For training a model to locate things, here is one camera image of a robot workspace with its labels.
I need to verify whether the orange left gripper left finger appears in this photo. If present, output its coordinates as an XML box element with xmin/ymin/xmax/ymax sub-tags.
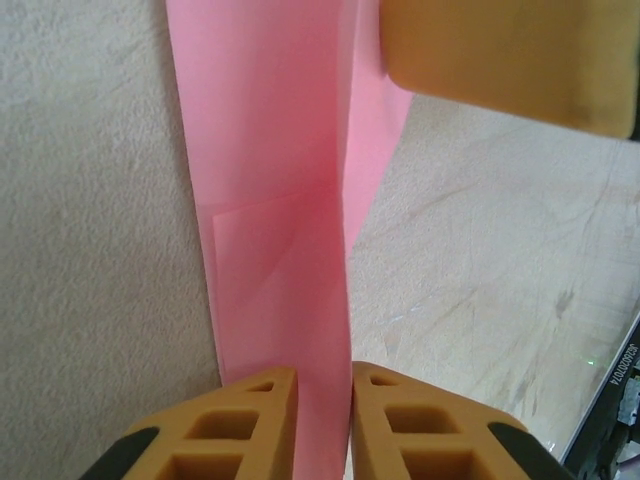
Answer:
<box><xmin>82</xmin><ymin>366</ymin><xmax>300</xmax><ymax>480</ymax></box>

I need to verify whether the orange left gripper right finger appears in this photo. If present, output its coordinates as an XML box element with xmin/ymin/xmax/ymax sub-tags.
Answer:
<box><xmin>351</xmin><ymin>361</ymin><xmax>576</xmax><ymax>480</ymax></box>

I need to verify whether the pink paper sheet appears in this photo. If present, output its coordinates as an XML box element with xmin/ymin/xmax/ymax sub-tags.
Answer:
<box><xmin>164</xmin><ymin>0</ymin><xmax>414</xmax><ymax>480</ymax></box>

